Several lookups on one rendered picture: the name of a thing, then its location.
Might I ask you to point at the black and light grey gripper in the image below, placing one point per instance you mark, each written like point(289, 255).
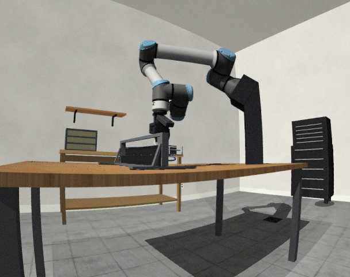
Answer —
point(158, 127)

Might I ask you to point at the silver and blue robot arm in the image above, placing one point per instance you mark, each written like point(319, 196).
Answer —
point(175, 97)

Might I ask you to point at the grey free-standing rack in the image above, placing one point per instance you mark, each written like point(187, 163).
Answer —
point(157, 154)

